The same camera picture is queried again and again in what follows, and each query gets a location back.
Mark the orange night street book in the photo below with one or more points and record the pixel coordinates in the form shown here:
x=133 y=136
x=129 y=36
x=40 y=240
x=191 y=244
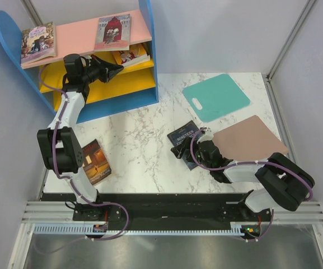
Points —
x=95 y=164

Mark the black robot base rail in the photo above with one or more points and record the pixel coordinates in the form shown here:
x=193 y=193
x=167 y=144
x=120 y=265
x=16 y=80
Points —
x=163 y=211

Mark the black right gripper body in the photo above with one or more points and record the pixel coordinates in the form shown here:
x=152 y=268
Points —
x=198 y=156

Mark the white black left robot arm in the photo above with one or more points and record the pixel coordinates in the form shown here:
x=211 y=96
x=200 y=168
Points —
x=60 y=149

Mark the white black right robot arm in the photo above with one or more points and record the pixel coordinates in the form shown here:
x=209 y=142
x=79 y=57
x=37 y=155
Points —
x=284 y=184

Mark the aluminium frame rail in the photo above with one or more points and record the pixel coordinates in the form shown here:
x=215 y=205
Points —
x=308 y=213

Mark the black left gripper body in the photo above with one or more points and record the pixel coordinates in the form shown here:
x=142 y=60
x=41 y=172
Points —
x=94 y=72

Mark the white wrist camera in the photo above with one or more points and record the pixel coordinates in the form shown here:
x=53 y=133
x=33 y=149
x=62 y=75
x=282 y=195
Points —
x=86 y=60
x=207 y=135

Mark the purple illustrated paperback book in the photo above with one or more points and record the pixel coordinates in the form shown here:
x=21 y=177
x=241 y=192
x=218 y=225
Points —
x=38 y=43

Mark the blue pink yellow bookshelf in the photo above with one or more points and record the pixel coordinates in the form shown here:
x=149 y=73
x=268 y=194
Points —
x=133 y=87

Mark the white slotted cable duct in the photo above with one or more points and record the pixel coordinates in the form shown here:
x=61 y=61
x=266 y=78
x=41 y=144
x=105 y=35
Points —
x=106 y=229

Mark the teal plastic file folder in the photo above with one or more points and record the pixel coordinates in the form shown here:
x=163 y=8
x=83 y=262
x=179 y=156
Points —
x=215 y=97

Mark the Nineteen Eighty-Four dark book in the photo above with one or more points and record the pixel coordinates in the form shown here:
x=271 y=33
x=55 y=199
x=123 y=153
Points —
x=183 y=135

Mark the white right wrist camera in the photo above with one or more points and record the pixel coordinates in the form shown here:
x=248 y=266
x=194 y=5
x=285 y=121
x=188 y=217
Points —
x=207 y=135

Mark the pink brown file folder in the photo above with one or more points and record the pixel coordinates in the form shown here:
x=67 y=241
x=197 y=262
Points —
x=248 y=140

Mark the Roald Dahl Charlie book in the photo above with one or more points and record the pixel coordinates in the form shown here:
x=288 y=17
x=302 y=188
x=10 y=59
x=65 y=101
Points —
x=136 y=54

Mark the red castle cover book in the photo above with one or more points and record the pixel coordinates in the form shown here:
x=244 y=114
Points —
x=113 y=33

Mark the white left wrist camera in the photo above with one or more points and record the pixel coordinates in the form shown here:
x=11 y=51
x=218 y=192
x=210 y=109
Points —
x=86 y=60

